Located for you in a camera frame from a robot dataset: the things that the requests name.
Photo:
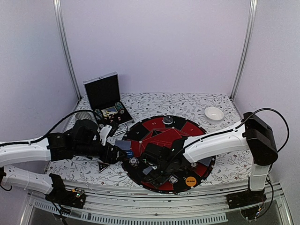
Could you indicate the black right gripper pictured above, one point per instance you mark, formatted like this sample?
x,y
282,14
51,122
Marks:
x,y
152,177

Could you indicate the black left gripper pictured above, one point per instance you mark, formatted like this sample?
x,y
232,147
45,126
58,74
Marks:
x,y
112,159

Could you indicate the playing cards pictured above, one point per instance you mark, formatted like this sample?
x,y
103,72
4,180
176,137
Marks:
x,y
147,170

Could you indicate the orange big blind button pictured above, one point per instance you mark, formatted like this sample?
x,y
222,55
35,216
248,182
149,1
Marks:
x,y
191,181

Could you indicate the clear dealer button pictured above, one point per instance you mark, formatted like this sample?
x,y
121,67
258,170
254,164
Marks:
x,y
167,120

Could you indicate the blue small blind button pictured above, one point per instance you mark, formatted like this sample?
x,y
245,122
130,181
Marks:
x,y
129,153

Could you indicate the single blue playing card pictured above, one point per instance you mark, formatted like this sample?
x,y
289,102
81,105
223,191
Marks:
x,y
206,161

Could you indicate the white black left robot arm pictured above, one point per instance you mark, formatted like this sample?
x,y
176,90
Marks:
x,y
51,147

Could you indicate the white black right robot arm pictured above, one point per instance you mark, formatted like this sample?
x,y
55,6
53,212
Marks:
x,y
252,134

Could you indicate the round red black poker mat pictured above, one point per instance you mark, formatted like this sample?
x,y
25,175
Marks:
x,y
153,130

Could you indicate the striped grey cup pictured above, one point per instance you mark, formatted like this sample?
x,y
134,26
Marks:
x,y
83,116

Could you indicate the black triangular card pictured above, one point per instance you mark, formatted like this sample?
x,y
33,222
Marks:
x,y
102,166

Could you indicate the left poker chip row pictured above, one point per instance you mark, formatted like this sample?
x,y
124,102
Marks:
x,y
99,117

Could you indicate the poker chip row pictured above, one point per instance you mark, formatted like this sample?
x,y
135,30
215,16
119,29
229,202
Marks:
x,y
99,117
120,108

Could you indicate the red dice set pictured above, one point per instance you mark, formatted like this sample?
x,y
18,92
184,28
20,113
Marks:
x,y
116,119

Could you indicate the boxed playing card deck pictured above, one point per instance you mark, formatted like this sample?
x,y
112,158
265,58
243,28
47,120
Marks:
x,y
109,111

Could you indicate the right poker chip row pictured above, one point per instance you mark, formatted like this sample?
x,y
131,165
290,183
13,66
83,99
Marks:
x,y
120,108

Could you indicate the aluminium poker chip case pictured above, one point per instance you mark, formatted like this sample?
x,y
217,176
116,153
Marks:
x,y
103,92

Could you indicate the white ceramic bowl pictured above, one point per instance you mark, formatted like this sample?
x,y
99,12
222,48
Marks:
x,y
213,115

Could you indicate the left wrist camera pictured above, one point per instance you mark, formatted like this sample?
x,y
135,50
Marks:
x,y
108,130

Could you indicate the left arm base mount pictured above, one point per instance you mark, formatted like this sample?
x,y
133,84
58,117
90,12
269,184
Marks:
x,y
74,198

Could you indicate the aluminium front rail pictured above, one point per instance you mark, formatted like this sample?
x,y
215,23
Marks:
x,y
203,205

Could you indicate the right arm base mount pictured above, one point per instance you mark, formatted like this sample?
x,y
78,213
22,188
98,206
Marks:
x,y
247,198

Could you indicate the left aluminium frame post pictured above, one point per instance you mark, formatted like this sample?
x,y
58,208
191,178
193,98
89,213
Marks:
x,y
64,42

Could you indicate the aluminium frame post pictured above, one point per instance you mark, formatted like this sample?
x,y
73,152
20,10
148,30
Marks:
x,y
64,42
244,53

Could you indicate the right aluminium frame post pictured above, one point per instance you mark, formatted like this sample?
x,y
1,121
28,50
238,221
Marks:
x,y
244,53

